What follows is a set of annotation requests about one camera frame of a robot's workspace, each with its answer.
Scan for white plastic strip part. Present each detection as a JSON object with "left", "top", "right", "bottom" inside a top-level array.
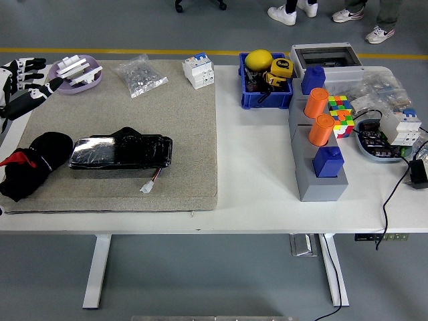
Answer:
[
  {"left": 56, "top": 56, "right": 90, "bottom": 80},
  {"left": 68, "top": 65, "right": 104, "bottom": 87}
]

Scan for background person white shoes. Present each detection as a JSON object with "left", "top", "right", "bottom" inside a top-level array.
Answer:
[{"left": 267, "top": 0, "right": 318, "bottom": 26}]

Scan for black floor cable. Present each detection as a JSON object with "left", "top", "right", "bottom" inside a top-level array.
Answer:
[{"left": 313, "top": 233, "right": 342, "bottom": 321}]

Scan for table height control panel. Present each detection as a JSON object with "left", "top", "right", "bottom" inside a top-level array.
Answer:
[{"left": 354, "top": 233, "right": 409, "bottom": 242}]

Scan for white table leg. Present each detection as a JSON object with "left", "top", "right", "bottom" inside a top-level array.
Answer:
[
  {"left": 317, "top": 233, "right": 350, "bottom": 308},
  {"left": 82, "top": 233, "right": 112, "bottom": 310}
]

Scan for purple plastic tray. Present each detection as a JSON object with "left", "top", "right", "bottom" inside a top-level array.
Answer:
[{"left": 48, "top": 55, "right": 103, "bottom": 95}]

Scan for white plug with coloured wires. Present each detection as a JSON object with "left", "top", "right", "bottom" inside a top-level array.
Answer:
[{"left": 139, "top": 167, "right": 164, "bottom": 194}]

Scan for metal floor box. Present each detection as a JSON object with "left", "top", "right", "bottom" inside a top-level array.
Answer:
[{"left": 289, "top": 233, "right": 318, "bottom": 257}]

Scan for grey block holder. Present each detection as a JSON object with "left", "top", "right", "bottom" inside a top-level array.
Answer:
[{"left": 288, "top": 90, "right": 349, "bottom": 203}]

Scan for yellow ball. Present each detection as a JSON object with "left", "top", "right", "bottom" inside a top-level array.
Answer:
[{"left": 244, "top": 49, "right": 274, "bottom": 72}]

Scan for blue block with knob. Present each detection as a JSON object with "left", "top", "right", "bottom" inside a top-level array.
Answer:
[
  {"left": 312, "top": 146, "right": 345, "bottom": 179},
  {"left": 300, "top": 65, "right": 326, "bottom": 96}
]

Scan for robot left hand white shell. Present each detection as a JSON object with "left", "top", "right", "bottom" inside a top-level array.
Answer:
[{"left": 0, "top": 57, "right": 64, "bottom": 122}]

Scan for blue plastic bin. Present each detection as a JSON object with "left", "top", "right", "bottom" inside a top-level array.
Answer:
[{"left": 238, "top": 52, "right": 294, "bottom": 110}]

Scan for white circuit breaker blue switches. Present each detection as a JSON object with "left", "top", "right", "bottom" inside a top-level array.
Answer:
[
  {"left": 379, "top": 107, "right": 422, "bottom": 146},
  {"left": 181, "top": 51, "right": 215, "bottom": 90}
]

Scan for clear bags of small parts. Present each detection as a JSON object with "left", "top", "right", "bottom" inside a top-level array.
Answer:
[{"left": 347, "top": 70, "right": 414, "bottom": 118}]

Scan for grey distribution box clear cover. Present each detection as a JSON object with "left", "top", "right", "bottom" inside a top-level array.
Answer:
[{"left": 289, "top": 42, "right": 364, "bottom": 98}]

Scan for light blue bowl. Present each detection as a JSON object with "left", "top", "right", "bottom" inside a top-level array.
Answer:
[{"left": 354, "top": 118, "right": 414, "bottom": 164}]

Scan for dark tool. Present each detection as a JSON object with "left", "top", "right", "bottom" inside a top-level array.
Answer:
[{"left": 243, "top": 66, "right": 268, "bottom": 93}]

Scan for black power adapter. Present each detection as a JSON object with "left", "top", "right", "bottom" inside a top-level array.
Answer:
[{"left": 404, "top": 159, "right": 428, "bottom": 191}]

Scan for multicoloured puzzle cube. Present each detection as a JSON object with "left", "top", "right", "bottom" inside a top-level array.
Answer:
[
  {"left": 329, "top": 110, "right": 355, "bottom": 139},
  {"left": 326, "top": 94, "right": 353, "bottom": 116}
]

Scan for clear bag of metal screws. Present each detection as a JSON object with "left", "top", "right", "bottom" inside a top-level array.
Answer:
[{"left": 110, "top": 53, "right": 169, "bottom": 99}]

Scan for orange cylinder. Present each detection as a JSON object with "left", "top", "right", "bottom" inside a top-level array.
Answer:
[
  {"left": 308, "top": 113, "right": 335, "bottom": 147},
  {"left": 303, "top": 88, "right": 330, "bottom": 120}
]

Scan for black adapter cable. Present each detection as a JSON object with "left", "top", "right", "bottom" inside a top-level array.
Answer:
[{"left": 351, "top": 109, "right": 413, "bottom": 251}]

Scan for dark electronic parts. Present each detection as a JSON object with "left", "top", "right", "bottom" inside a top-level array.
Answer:
[{"left": 358, "top": 120, "right": 404, "bottom": 158}]

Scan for grey-brown mat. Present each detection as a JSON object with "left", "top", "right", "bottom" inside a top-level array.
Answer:
[{"left": 0, "top": 59, "right": 219, "bottom": 215}]

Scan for background person grey trousers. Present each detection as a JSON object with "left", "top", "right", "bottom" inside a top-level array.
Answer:
[{"left": 332, "top": 0, "right": 404, "bottom": 45}]

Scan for yellow black tape measure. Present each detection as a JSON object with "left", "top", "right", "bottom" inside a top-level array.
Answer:
[
  {"left": 262, "top": 71, "right": 288, "bottom": 88},
  {"left": 270, "top": 57, "right": 294, "bottom": 79}
]

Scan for black office chair base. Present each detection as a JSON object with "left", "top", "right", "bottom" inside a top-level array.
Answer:
[{"left": 174, "top": 0, "right": 227, "bottom": 13}]

